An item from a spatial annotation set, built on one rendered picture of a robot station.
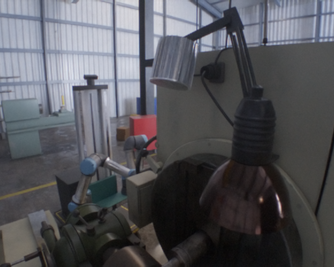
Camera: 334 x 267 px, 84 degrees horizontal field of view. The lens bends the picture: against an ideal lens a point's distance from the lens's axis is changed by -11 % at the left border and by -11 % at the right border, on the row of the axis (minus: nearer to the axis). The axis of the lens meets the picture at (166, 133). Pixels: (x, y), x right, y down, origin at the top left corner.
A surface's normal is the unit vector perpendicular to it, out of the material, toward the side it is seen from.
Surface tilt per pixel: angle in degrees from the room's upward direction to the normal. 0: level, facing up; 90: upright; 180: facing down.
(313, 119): 90
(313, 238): 90
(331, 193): 90
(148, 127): 90
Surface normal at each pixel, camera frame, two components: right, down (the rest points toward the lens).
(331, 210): -0.74, 0.16
